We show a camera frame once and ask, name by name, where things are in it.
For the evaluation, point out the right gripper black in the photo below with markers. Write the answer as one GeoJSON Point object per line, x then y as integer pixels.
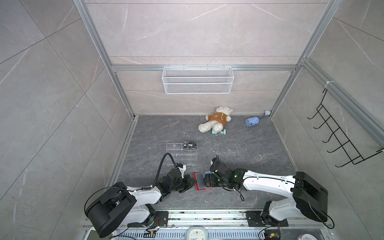
{"type": "Point", "coordinates": [209, 178]}

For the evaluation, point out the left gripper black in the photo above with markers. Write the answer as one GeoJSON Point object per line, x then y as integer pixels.
{"type": "Point", "coordinates": [189, 182]}

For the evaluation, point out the red leather card holder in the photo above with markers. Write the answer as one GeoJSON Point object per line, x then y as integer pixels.
{"type": "Point", "coordinates": [201, 181]}

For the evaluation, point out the clear acrylic organizer tray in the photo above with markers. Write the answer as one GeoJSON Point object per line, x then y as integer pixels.
{"type": "Point", "coordinates": [181, 155]}

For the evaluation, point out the black VIP credit card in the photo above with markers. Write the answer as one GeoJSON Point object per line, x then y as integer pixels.
{"type": "Point", "coordinates": [190, 145]}

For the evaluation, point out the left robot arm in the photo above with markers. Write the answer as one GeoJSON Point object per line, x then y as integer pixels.
{"type": "Point", "coordinates": [122, 204]}

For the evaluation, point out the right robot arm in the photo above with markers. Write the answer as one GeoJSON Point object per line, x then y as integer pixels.
{"type": "Point", "coordinates": [303, 196]}

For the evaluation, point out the grey card in holder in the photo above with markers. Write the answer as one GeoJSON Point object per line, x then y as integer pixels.
{"type": "Point", "coordinates": [202, 183]}

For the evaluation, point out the teal small dumbbell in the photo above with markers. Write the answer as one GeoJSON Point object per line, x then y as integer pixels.
{"type": "Point", "coordinates": [219, 132]}

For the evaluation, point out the white round timer device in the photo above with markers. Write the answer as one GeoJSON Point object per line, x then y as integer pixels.
{"type": "Point", "coordinates": [197, 233]}

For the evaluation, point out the white teddy bear orange shirt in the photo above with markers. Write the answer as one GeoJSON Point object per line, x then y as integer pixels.
{"type": "Point", "coordinates": [216, 121]}

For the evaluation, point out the blue cylindrical cup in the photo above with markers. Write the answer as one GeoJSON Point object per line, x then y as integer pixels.
{"type": "Point", "coordinates": [252, 121]}

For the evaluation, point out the pink white round object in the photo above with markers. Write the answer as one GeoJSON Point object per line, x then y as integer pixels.
{"type": "Point", "coordinates": [307, 237]}

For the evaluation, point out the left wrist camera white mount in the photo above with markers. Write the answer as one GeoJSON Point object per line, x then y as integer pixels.
{"type": "Point", "coordinates": [182, 169]}

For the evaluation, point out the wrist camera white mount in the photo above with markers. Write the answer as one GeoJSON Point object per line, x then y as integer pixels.
{"type": "Point", "coordinates": [218, 166]}
{"type": "Point", "coordinates": [182, 169]}

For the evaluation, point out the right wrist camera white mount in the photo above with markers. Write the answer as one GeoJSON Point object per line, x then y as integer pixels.
{"type": "Point", "coordinates": [218, 166]}

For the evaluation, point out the aluminium front rail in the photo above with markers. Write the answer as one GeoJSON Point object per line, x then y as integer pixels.
{"type": "Point", "coordinates": [208, 218]}

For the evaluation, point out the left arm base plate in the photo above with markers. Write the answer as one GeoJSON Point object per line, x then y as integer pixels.
{"type": "Point", "coordinates": [160, 218]}

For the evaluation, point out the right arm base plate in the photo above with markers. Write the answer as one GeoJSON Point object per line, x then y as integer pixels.
{"type": "Point", "coordinates": [258, 219]}

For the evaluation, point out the white wire mesh basket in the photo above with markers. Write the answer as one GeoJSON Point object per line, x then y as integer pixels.
{"type": "Point", "coordinates": [197, 80]}

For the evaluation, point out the black wire hook rack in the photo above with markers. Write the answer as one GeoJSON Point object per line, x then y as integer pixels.
{"type": "Point", "coordinates": [336, 132]}

